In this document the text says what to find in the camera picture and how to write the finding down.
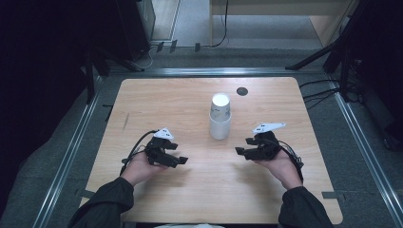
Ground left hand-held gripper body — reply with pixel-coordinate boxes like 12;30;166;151
144;127;175;166

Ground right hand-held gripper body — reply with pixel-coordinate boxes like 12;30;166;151
251;122;287;161

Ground white paper cup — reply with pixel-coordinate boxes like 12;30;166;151
209;92;232;124
208;115;232;141

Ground person's left hand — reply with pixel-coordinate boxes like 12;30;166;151
121;151;169;187

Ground person's right hand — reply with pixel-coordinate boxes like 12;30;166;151
254;148;303;191

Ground black tape strip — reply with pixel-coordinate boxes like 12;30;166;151
102;104;114;123

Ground grey tape strip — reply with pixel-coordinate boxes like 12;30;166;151
321;191;346;201
74;188;96;200

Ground black tripod stand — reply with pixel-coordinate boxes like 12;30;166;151
83;47;145;104
284;0;369;72

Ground black cabinet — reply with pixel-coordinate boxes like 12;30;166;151
115;0;156;63

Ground light wooden furniture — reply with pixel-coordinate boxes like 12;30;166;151
208;0;359;48

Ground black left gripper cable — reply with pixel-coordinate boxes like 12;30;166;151
119;128;160;176

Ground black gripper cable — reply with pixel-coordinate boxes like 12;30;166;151
119;128;160;176
278;139;305;184

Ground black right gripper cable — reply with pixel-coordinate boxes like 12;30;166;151
278;139;305;184

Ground black floor cables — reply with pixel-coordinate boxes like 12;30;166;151
298;79;342;110

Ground metal floor rail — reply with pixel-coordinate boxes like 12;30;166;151
31;75;103;228
329;79;403;228

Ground white floor cable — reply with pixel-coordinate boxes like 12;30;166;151
138;44;160;69

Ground black hanging cable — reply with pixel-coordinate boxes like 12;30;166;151
210;0;230;48

